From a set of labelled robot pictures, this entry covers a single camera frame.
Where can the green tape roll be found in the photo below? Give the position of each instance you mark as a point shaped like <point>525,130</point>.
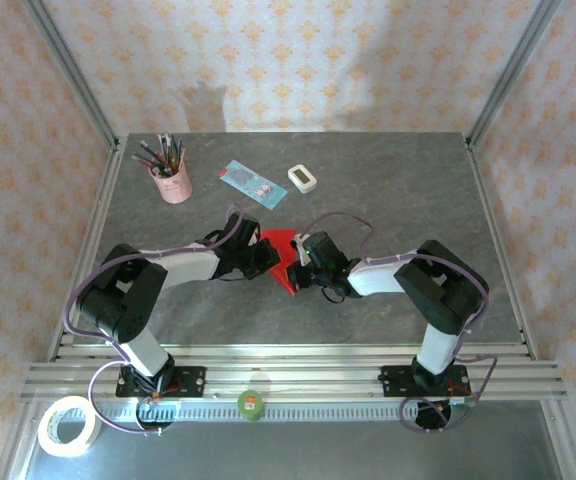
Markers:
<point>250,405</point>

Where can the aluminium table side rail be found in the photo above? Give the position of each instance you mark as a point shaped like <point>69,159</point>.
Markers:
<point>99,200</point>
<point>484,200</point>

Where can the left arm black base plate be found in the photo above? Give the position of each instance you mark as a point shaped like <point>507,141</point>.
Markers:
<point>190,380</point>

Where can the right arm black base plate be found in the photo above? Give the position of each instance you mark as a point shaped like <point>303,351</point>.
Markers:
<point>393,380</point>

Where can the aluminium mounting rail beam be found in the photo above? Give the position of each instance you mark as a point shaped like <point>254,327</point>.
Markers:
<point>293,372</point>

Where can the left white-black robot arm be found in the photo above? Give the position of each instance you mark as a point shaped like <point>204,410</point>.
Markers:
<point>118,305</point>

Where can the pink pencil cup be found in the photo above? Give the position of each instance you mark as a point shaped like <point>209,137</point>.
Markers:
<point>175,187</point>

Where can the white masking tape roll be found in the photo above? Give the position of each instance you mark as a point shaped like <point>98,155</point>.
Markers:
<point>48,440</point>

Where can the small white digital timer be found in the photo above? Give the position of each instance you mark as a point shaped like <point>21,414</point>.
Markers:
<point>302,177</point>

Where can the colored pencil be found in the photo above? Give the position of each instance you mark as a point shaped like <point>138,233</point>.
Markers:
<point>150,151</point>
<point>163,147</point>
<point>179,152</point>
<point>172,147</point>
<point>143,161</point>

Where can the light blue flat packet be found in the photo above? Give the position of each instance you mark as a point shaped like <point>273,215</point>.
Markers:
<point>250,182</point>

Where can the aluminium frame post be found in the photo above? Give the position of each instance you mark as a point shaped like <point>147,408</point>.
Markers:
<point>512,70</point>
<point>72,70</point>

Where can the red square paper sheet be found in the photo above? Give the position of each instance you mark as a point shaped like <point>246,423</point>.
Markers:
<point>285,240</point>

